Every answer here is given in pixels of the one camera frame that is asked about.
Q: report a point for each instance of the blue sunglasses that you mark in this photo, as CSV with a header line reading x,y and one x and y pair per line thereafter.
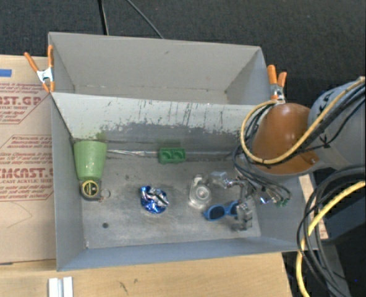
x,y
215,212

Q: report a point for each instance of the clear glass cup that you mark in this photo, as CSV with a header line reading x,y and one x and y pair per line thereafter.
x,y
200,193

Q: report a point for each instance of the green plastic cup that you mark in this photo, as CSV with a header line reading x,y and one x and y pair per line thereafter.
x,y
89,159

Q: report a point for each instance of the blue crumpled foil wrapper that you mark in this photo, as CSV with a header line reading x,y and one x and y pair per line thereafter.
x,y
152,200

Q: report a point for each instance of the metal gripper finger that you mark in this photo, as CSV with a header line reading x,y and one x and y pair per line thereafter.
x,y
218,178
244,216

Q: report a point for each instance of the yellow and black tape measure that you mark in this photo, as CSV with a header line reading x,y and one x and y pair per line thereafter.
x,y
90,188

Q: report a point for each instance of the green toy brick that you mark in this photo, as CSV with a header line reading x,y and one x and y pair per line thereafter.
x,y
172,155

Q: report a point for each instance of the grey metal bin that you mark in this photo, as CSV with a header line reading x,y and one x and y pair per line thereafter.
x,y
170,122

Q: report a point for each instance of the brown cardboard board red print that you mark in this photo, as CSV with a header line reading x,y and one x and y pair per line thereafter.
x,y
22,178

